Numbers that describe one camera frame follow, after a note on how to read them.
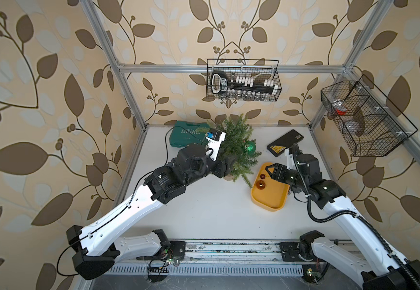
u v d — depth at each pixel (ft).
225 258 2.42
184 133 3.71
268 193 3.00
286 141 3.70
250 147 2.32
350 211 1.51
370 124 2.40
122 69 3.06
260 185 2.98
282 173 2.19
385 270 1.26
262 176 3.07
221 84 2.78
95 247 1.24
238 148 2.34
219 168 1.74
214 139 1.67
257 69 2.99
